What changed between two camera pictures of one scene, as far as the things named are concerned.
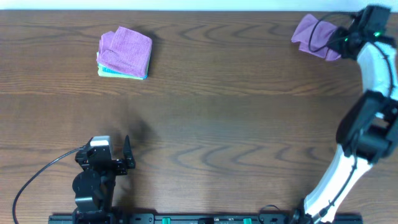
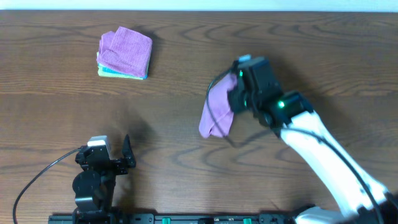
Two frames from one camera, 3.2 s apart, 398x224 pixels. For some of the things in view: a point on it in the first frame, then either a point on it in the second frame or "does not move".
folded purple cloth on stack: x=125 y=51 does not move
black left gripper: x=130 y=162 does not move
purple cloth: x=312 y=34 → x=217 y=114
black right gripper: x=335 y=38 → x=232 y=98
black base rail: x=206 y=219 does not move
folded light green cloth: x=102 y=73 does not move
